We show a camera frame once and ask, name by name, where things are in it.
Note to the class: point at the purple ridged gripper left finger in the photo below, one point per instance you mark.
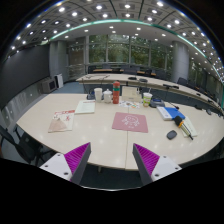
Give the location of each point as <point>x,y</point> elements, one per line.
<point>69,166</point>

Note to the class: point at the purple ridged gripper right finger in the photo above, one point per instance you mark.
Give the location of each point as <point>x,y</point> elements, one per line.
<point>151,166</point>

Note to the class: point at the dark grey computer mouse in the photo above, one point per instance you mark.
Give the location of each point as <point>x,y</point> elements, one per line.
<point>172,134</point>

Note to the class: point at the pink mouse pad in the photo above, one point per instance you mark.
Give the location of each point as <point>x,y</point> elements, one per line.
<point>130,122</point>

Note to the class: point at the black office chair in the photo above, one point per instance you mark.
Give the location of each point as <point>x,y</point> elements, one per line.
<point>27,147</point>

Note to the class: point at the red white magazine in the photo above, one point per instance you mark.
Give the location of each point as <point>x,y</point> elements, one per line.
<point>62,121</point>

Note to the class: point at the white notebook with pens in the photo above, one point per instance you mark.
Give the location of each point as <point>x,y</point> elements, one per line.
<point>185,126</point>

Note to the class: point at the blue folder book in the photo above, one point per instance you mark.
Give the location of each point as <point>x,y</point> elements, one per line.
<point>169,113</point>

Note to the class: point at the white paper booklet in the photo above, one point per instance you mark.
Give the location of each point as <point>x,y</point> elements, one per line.
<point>85,106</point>

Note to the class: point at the colourful sticker sheet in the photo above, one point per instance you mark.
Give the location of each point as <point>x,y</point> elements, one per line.
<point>129,104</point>

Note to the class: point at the green white drink cup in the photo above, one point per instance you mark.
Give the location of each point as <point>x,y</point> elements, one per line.
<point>146,99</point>

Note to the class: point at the white standing card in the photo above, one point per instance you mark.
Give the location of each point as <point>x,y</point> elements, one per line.
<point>131,94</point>

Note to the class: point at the white paper cup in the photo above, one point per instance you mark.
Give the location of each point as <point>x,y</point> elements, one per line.
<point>98,94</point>

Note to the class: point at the long rear conference table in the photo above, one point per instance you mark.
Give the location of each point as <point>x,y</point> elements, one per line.
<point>109,78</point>

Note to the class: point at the grey box cabinet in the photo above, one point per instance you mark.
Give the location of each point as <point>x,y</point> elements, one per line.
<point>48,86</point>

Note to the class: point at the red thermos bottle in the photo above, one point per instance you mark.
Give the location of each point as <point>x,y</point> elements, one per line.
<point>116,92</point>

